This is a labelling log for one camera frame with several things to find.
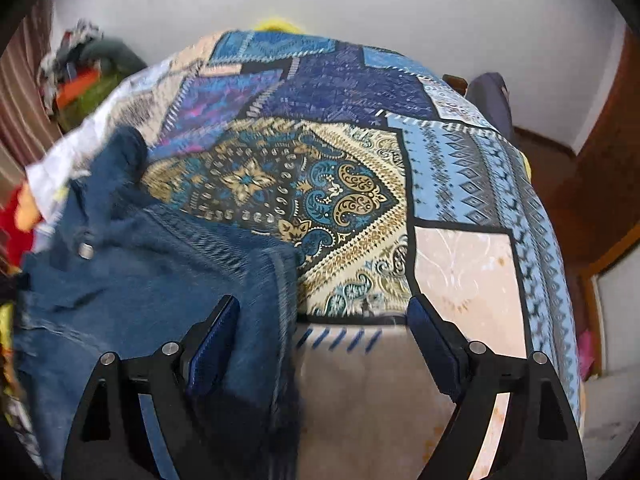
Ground blue denim jacket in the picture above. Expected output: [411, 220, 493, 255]
[13, 127, 299, 479]

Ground yellow fleece blanket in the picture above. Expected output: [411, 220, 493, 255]
[0, 301, 22, 400]

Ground patchwork blue bedspread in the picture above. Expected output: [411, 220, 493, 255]
[74, 29, 584, 480]

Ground red plush toy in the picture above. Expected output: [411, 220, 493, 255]
[1, 181, 42, 266]

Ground wooden door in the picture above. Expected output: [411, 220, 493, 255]
[549, 29, 640, 281]

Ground white shirt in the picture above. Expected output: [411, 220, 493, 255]
[26, 60, 169, 222]

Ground grey purple backpack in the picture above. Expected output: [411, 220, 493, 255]
[465, 72, 514, 141]

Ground striped red gold curtain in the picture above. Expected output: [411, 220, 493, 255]
[0, 0, 62, 200]

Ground green storage box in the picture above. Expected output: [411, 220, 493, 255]
[55, 74, 124, 133]

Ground orange box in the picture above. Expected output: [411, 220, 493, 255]
[55, 68, 101, 110]

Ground yellow headboard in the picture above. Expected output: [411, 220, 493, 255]
[254, 18, 305, 35]

